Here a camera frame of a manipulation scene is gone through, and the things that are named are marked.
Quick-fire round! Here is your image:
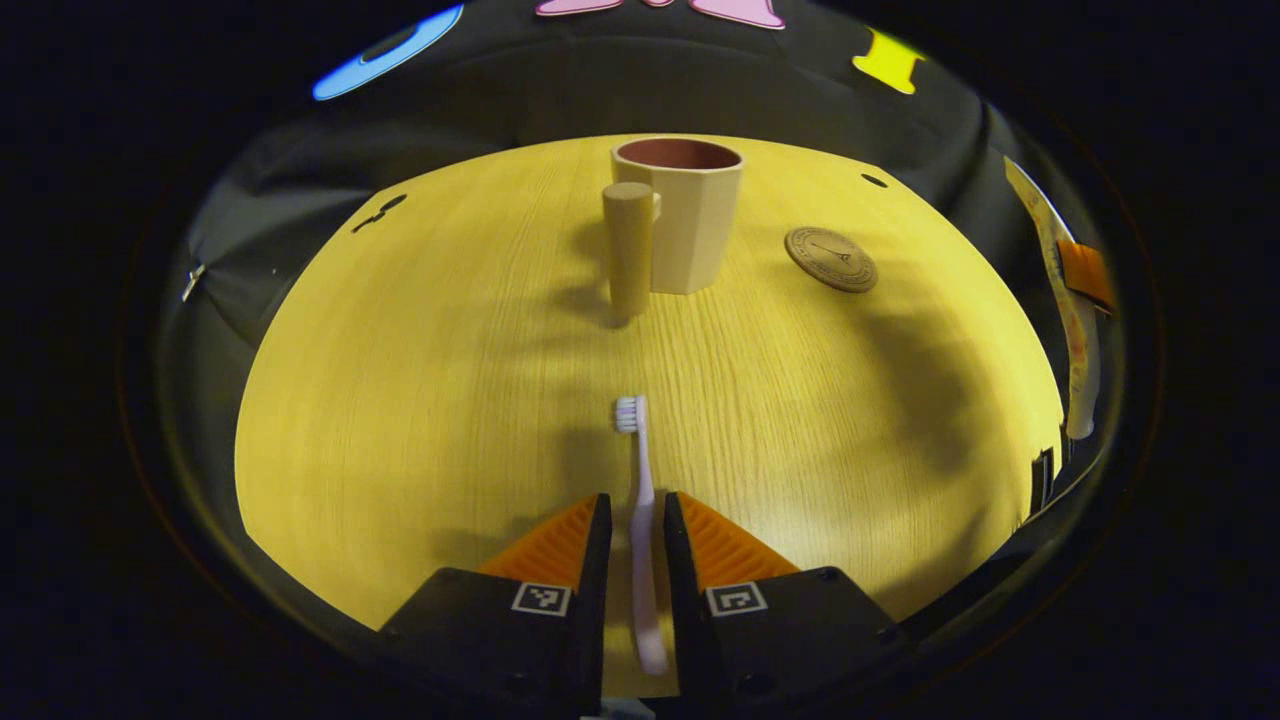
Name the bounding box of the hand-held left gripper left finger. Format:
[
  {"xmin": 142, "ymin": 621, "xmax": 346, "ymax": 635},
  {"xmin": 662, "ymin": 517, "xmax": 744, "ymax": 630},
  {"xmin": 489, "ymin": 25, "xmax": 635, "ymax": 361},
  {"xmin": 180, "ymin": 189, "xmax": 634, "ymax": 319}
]
[{"xmin": 378, "ymin": 493, "xmax": 613, "ymax": 716}]

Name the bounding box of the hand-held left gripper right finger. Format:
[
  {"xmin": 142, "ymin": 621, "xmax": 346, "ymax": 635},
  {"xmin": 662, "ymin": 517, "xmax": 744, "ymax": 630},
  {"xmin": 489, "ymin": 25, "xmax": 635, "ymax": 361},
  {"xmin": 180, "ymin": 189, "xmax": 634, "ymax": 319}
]
[{"xmin": 663, "ymin": 491, "xmax": 911, "ymax": 711}]

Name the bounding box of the white toothpaste tube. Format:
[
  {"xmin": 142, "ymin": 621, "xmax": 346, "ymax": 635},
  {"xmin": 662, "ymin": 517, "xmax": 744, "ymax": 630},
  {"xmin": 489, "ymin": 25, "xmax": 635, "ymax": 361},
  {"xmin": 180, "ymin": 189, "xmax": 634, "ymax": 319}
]
[{"xmin": 1004, "ymin": 156, "xmax": 1101, "ymax": 441}]

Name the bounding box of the white toothbrush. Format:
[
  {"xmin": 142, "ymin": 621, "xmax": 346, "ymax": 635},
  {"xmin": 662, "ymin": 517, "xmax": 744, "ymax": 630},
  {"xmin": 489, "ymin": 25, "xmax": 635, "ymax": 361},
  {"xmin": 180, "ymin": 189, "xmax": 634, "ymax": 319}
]
[{"xmin": 614, "ymin": 395, "xmax": 669, "ymax": 677}]

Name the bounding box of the round brown coaster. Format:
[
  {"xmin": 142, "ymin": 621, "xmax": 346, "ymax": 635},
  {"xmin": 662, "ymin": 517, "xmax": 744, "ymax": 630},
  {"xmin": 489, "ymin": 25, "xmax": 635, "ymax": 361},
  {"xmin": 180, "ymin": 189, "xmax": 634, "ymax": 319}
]
[{"xmin": 784, "ymin": 226, "xmax": 879, "ymax": 294}]

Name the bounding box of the beige cup with wooden handle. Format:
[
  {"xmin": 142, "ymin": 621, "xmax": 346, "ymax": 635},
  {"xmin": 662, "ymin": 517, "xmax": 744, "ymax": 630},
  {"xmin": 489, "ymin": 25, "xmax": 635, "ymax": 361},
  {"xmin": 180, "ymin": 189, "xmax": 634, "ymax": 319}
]
[{"xmin": 602, "ymin": 137, "xmax": 745, "ymax": 323}]

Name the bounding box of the black backdrop cloth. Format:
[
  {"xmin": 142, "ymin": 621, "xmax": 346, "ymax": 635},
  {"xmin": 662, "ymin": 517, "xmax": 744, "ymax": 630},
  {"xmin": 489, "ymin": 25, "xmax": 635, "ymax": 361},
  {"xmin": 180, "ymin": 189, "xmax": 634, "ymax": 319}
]
[{"xmin": 160, "ymin": 0, "xmax": 1121, "ymax": 341}]

